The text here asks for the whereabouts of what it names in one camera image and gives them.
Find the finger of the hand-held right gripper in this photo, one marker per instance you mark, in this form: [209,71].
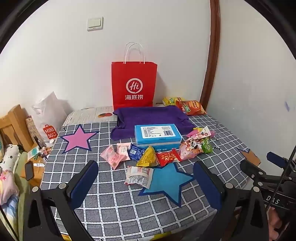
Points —
[252,170]
[275,160]

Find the yellow chips bag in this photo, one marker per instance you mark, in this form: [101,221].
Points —
[170,100]

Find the black white floral pillow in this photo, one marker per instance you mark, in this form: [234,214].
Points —
[10,155]

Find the wooden nightstand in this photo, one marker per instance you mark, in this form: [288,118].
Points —
[38,172]

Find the blue star patch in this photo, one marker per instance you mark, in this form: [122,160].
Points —
[166,183]

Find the patterned gift bag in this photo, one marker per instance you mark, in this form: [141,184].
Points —
[32,129]

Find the white light switch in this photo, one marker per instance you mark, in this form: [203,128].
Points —
[94,23]

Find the grey checkered blanket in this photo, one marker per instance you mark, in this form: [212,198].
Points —
[111,208]

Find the orange chips bag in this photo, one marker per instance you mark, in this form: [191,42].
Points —
[193,107]

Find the white plastic shopping bag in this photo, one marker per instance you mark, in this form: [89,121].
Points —
[50,111]

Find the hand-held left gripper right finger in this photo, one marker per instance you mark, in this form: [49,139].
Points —
[208,183]

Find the fruit print pillow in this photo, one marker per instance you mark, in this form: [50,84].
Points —
[85,115]

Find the black phone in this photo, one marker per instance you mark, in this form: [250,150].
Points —
[29,170]

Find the brown door frame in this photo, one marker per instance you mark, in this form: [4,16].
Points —
[212,58]

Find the wooden headboard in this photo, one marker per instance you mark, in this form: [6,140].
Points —
[15,120]

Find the pink star patch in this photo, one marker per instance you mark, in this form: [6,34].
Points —
[77,139]

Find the blue tissue box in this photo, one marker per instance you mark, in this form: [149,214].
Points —
[143,139]

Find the small white pink packet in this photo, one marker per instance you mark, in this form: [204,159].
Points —
[123,148]

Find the pink cartoon blanket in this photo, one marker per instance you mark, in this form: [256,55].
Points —
[7,187]

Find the pink white candy packet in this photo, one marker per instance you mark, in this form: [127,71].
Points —
[205,132]

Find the pink packet with gold circle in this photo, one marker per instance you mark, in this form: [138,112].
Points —
[118,160]

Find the red paper bag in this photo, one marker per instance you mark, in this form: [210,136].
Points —
[134,81]

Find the purple towel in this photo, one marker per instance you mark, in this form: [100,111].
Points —
[148,115]

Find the pink panda snack packet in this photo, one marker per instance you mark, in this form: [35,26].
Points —
[189,149]

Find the yellow triangular snack packet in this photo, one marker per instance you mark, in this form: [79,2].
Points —
[148,157]

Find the person's right hand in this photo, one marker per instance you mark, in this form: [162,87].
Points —
[275,220]

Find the magenta snack packet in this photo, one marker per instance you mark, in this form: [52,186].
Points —
[194,134]

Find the brown cardboard piece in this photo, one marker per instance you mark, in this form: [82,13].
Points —
[252,157]

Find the blue snack packet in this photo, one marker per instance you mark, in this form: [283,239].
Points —
[135,151]

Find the white red snack packet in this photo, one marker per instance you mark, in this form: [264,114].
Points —
[138,176]

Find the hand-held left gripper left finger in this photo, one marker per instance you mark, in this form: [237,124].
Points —
[83,183]

